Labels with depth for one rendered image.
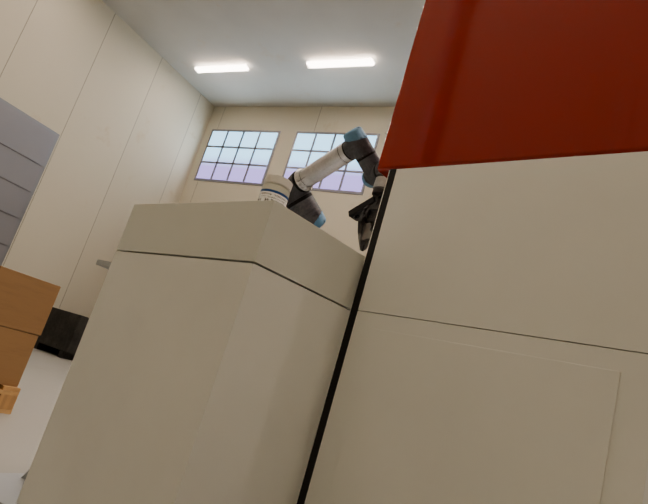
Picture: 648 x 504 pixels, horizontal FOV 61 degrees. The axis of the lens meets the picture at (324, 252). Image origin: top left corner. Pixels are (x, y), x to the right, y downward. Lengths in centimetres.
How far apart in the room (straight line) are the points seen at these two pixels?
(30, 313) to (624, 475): 313
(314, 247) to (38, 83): 887
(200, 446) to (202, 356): 18
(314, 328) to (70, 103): 916
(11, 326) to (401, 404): 267
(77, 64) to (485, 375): 968
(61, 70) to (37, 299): 698
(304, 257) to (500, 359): 48
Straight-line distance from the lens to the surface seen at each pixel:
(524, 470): 115
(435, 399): 124
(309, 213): 219
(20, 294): 355
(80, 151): 1035
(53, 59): 1018
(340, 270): 139
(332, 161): 204
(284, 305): 126
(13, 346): 360
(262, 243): 121
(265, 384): 126
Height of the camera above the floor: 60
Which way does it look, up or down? 14 degrees up
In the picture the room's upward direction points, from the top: 17 degrees clockwise
